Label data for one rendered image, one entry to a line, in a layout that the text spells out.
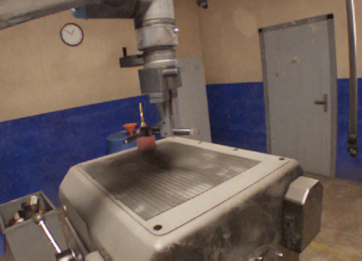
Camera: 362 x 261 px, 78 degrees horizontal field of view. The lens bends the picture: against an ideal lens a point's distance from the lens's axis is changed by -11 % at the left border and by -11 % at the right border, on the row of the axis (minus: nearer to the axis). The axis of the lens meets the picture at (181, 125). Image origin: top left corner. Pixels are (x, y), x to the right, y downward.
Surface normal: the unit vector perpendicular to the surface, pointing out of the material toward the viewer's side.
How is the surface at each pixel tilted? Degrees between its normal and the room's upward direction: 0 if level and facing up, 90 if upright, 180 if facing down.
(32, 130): 90
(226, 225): 90
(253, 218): 90
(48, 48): 90
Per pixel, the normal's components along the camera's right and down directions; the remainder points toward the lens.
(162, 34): 0.34, 0.15
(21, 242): 0.69, 0.06
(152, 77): -0.30, 0.22
